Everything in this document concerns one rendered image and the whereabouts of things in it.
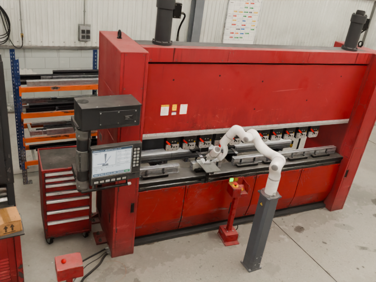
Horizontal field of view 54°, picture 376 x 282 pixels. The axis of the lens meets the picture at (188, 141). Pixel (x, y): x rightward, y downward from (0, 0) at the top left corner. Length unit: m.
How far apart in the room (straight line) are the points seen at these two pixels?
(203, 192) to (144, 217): 0.75
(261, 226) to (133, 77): 2.04
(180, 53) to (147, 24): 4.38
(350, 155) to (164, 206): 2.68
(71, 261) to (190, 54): 2.14
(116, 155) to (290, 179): 2.68
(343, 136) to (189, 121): 2.44
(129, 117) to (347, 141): 3.36
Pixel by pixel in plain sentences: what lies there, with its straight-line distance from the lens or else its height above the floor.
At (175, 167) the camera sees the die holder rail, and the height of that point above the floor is 0.94.
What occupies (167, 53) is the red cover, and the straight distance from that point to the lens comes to 3.61.
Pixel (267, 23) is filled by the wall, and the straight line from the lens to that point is 9.62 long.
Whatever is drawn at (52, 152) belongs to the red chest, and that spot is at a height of 0.98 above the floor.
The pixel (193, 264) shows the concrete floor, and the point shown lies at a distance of 4.43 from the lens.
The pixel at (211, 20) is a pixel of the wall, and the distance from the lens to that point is 8.68.
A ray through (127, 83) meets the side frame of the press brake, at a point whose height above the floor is 2.02.
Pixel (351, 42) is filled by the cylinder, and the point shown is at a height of 2.40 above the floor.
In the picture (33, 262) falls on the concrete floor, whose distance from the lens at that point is 4.46.
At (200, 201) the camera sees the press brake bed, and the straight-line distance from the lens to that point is 4.50.
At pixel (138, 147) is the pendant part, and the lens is 3.26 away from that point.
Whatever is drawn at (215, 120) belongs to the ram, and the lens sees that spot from 4.14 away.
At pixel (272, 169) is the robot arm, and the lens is 3.73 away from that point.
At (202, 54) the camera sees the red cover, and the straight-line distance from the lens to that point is 3.77.
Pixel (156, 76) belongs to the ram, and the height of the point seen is 2.01.
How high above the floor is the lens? 3.07
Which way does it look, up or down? 26 degrees down
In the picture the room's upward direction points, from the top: 8 degrees clockwise
